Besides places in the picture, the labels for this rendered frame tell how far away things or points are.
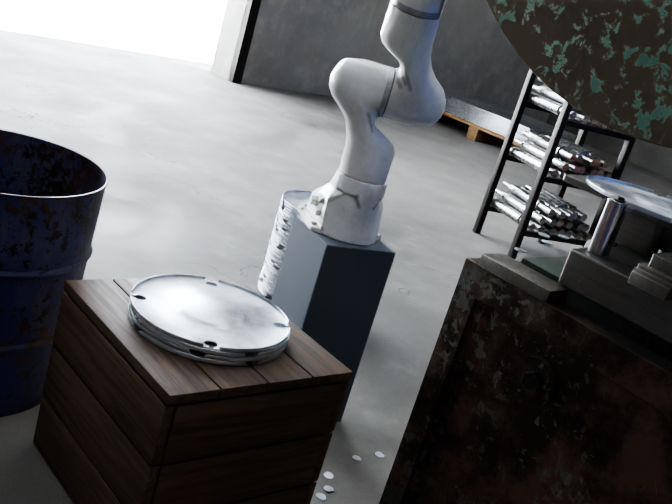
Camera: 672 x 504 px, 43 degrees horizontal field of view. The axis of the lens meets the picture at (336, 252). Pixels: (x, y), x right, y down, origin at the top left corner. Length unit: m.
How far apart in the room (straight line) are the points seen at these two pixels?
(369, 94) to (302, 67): 4.99
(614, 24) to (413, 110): 0.82
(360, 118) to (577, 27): 0.81
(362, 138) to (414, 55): 0.21
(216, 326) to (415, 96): 0.67
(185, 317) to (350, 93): 0.63
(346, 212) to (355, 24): 5.24
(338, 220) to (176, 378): 0.67
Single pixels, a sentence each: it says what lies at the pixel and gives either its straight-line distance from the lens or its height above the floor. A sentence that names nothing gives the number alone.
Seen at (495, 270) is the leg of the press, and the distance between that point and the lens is 1.41.
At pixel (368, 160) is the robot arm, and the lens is 1.86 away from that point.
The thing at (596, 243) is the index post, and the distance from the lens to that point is 1.40.
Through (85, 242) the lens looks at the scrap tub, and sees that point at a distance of 1.77.
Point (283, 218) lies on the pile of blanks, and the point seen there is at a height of 0.25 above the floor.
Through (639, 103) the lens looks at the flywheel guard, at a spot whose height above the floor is 0.96.
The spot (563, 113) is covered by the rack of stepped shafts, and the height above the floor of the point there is 0.69.
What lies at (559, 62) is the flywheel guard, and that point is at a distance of 1.13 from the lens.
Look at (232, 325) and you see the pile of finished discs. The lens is 1.51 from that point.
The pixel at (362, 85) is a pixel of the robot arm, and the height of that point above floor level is 0.79.
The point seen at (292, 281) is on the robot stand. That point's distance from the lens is 1.97.
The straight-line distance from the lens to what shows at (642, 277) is 1.30.
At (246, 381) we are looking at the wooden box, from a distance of 1.41.
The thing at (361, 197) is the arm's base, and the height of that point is 0.56.
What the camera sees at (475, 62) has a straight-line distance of 8.29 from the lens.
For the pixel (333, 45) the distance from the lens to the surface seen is 6.97.
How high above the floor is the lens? 1.01
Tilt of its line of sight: 18 degrees down
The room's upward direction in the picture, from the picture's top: 17 degrees clockwise
